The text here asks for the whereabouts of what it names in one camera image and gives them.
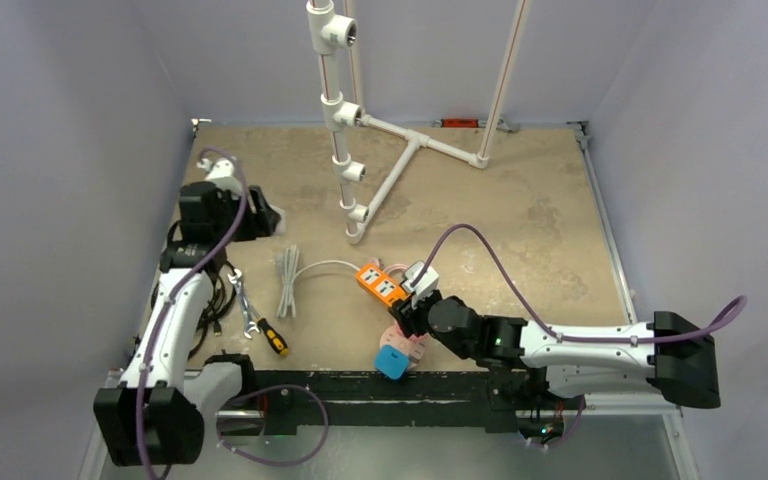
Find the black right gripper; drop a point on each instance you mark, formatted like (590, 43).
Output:
(404, 315)

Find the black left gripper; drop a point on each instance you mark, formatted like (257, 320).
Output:
(259, 224)

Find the pink round socket base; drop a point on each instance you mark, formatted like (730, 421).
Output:
(413, 347)

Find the blue plug adapter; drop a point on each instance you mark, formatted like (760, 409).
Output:
(391, 362)

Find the orange power strip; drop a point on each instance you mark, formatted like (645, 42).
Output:
(380, 285)

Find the white cube socket adapter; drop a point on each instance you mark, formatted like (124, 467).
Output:
(281, 221)

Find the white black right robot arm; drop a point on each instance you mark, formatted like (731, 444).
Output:
(669, 354)

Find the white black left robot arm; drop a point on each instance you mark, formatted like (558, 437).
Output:
(156, 414)

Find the silver open-end wrench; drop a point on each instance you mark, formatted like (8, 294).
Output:
(250, 318)

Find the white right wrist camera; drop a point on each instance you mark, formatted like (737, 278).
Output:
(420, 280)

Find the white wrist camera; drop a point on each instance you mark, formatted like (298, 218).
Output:
(420, 280)
(222, 173)

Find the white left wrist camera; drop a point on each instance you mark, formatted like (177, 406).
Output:
(222, 173)

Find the yellow black handled screwdriver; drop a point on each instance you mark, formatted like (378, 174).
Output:
(275, 340)

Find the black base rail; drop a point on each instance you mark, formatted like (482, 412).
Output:
(497, 402)

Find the white PVC pipe frame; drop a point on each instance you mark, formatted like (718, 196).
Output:
(333, 38)

